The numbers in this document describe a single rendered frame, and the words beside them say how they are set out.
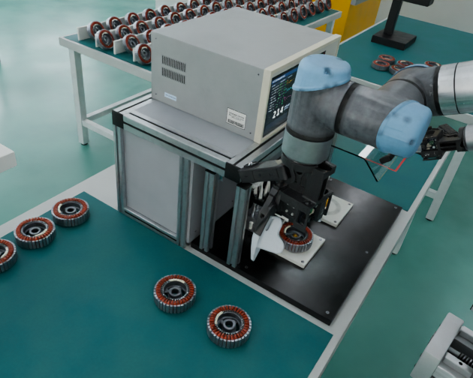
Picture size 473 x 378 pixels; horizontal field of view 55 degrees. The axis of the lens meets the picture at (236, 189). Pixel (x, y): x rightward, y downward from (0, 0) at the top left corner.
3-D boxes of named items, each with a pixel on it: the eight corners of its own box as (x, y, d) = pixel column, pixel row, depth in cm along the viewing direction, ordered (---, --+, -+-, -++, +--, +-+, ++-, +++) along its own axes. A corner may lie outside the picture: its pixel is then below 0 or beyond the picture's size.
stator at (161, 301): (192, 317, 118) (193, 307, 116) (149, 312, 118) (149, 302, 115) (198, 284, 127) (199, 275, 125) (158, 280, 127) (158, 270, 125)
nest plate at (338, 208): (353, 206, 161) (353, 204, 161) (335, 227, 151) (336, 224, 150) (314, 190, 167) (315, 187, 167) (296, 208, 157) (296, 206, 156)
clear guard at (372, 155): (402, 151, 149) (408, 135, 146) (378, 182, 132) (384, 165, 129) (313, 118, 162) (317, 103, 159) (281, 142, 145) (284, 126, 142)
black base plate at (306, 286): (400, 211, 166) (402, 207, 164) (329, 326, 120) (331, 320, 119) (288, 163, 184) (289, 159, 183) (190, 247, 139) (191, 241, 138)
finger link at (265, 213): (255, 235, 75) (281, 189, 74) (248, 231, 76) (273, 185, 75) (267, 237, 79) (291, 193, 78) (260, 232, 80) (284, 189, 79)
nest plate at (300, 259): (324, 241, 144) (325, 239, 143) (303, 268, 134) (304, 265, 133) (284, 222, 150) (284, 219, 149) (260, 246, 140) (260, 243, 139)
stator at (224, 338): (255, 322, 119) (257, 313, 116) (240, 356, 110) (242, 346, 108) (216, 307, 121) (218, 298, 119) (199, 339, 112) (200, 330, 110)
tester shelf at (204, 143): (344, 101, 161) (347, 89, 158) (239, 184, 113) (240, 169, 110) (241, 66, 179) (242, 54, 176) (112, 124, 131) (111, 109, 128)
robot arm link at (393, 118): (446, 92, 63) (372, 69, 68) (425, 118, 55) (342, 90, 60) (426, 141, 68) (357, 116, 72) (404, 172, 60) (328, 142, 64)
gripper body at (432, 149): (415, 138, 132) (459, 132, 124) (423, 127, 138) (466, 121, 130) (420, 162, 134) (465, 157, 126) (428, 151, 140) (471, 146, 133)
